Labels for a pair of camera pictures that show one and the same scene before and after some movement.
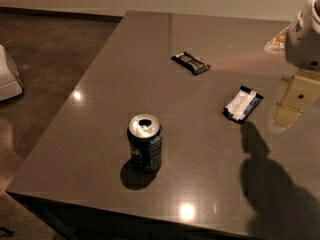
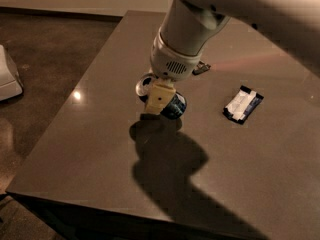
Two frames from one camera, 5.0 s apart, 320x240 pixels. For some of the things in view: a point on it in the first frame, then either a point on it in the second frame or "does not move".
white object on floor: x=10 y=84 does not move
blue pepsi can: x=145 y=135 -> x=177 y=104
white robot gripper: x=302 y=43 -> x=168 y=65
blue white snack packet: x=243 y=104 does not move
